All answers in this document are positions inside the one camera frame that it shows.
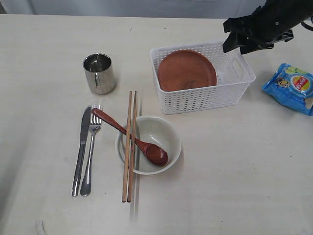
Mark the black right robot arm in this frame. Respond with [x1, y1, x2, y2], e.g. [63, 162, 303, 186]
[223, 0, 313, 54]

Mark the blue chips bag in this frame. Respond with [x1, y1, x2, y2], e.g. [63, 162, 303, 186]
[262, 63, 313, 116]

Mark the wooden chopstick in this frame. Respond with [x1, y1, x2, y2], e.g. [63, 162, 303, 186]
[122, 91, 132, 203]
[127, 91, 137, 203]

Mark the silver metal fork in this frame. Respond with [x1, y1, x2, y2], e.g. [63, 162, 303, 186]
[80, 113, 102, 196]

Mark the silver table knife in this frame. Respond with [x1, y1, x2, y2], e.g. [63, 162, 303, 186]
[71, 106, 91, 197]

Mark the white ceramic bowl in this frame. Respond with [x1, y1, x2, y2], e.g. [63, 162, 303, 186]
[114, 115, 182, 175]

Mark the white perforated plastic basket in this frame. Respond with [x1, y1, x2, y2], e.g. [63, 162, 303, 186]
[150, 41, 256, 115]

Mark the red-brown wooden spoon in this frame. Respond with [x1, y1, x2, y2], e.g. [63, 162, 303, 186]
[91, 108, 169, 166]

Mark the brown wooden plate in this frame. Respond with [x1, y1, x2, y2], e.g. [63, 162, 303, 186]
[157, 49, 217, 92]

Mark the silver foil packet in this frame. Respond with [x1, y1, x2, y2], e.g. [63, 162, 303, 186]
[83, 53, 115, 94]

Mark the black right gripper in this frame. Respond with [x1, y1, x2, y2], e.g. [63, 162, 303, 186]
[223, 7, 294, 54]

